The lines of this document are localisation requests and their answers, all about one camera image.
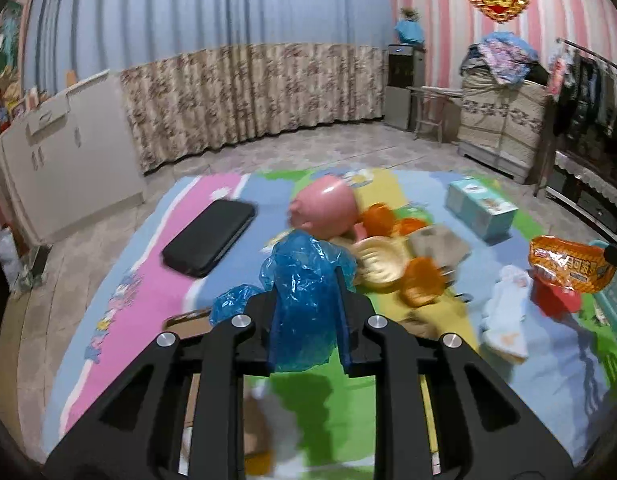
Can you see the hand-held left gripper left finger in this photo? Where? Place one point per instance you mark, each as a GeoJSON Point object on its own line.
{"type": "Point", "coordinates": [258, 340]}

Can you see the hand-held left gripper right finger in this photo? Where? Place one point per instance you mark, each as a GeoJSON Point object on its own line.
{"type": "Point", "coordinates": [356, 340]}

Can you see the orange noodle packet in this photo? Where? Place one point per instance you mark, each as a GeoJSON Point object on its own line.
{"type": "Point", "coordinates": [571, 262]}

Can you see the teal plastic basket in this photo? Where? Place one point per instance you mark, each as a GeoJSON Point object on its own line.
{"type": "Point", "coordinates": [613, 305]}

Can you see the blue plastic bag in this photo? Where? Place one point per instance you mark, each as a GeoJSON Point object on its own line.
{"type": "Point", "coordinates": [308, 300]}
{"type": "Point", "coordinates": [233, 302]}

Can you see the orange peel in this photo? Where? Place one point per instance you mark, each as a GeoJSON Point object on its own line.
{"type": "Point", "coordinates": [422, 280]}
{"type": "Point", "coordinates": [377, 220]}
{"type": "Point", "coordinates": [412, 226]}

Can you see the beige paper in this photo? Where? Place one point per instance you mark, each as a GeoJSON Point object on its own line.
{"type": "Point", "coordinates": [438, 245]}

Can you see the cardboard piece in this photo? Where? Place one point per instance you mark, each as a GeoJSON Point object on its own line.
{"type": "Point", "coordinates": [188, 321]}

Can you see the red cup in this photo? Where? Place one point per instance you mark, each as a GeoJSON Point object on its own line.
{"type": "Point", "coordinates": [556, 300]}

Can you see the low cabinet with lace cover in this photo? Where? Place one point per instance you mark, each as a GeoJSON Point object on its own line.
{"type": "Point", "coordinates": [588, 185]}

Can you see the beige slotted plastic dish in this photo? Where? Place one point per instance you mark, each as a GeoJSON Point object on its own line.
{"type": "Point", "coordinates": [378, 262]}

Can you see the black flat case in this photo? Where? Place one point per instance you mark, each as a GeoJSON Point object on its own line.
{"type": "Point", "coordinates": [208, 237]}

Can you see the white crumpled tissue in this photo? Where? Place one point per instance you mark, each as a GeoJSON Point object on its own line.
{"type": "Point", "coordinates": [506, 320]}

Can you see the colourful printed play mat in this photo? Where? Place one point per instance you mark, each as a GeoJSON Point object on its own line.
{"type": "Point", "coordinates": [138, 280]}

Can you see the pink piggy bank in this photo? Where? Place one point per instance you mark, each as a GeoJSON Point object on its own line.
{"type": "Point", "coordinates": [323, 205]}

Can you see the teal carton box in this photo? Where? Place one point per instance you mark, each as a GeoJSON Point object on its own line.
{"type": "Point", "coordinates": [481, 210]}

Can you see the rack of hanging clothes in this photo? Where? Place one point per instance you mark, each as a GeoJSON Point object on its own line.
{"type": "Point", "coordinates": [593, 100]}

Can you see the cloth covered wardrobe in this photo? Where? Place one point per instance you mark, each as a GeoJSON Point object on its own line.
{"type": "Point", "coordinates": [503, 125]}

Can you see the pink hanging bag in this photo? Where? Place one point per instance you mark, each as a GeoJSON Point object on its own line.
{"type": "Point", "coordinates": [556, 75]}

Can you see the pile of folded clothes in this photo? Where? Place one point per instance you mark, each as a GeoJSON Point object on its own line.
{"type": "Point", "coordinates": [503, 57]}

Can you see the grey water dispenser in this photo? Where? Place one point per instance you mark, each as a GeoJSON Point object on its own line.
{"type": "Point", "coordinates": [401, 90]}

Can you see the white cabinet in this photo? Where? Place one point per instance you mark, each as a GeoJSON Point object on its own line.
{"type": "Point", "coordinates": [73, 160]}

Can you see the clear plastic bag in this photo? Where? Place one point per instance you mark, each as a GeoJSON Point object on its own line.
{"type": "Point", "coordinates": [6, 260]}

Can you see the blue and floral curtain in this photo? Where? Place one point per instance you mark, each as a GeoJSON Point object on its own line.
{"type": "Point", "coordinates": [213, 60]}

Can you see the pile of colourful small items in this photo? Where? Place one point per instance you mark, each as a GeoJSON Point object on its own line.
{"type": "Point", "coordinates": [13, 102]}

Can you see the green wall picture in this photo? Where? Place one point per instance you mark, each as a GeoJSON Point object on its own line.
{"type": "Point", "coordinates": [9, 35]}

